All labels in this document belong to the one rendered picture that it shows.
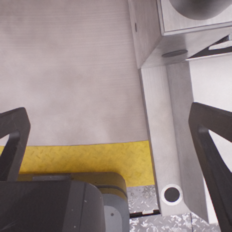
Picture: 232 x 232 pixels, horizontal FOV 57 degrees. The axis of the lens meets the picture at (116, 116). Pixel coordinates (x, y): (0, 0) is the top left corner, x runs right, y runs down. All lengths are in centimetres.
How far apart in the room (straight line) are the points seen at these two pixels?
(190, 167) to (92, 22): 42
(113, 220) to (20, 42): 57
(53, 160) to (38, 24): 55
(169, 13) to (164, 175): 42
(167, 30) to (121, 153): 73
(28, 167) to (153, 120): 63
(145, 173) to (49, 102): 53
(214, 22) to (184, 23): 3
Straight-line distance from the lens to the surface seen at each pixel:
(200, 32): 23
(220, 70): 46
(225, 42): 35
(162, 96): 53
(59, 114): 59
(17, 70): 63
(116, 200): 70
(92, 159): 91
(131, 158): 91
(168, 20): 22
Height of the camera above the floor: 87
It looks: 86 degrees down
